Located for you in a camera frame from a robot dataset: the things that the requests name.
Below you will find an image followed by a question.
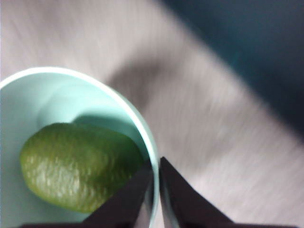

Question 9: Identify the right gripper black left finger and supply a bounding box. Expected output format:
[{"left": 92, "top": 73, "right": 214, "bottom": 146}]
[{"left": 22, "top": 166, "right": 154, "bottom": 228}]

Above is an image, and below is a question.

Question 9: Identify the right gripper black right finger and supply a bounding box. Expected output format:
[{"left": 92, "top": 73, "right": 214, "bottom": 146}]
[{"left": 159, "top": 156, "right": 297, "bottom": 228}]

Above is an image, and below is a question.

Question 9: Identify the green avocado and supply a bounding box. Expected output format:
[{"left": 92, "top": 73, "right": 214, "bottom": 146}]
[{"left": 19, "top": 122, "right": 144, "bottom": 214}]

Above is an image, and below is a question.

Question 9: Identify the teal ceramic bowl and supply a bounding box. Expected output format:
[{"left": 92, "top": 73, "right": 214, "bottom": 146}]
[{"left": 0, "top": 66, "right": 179, "bottom": 228}]

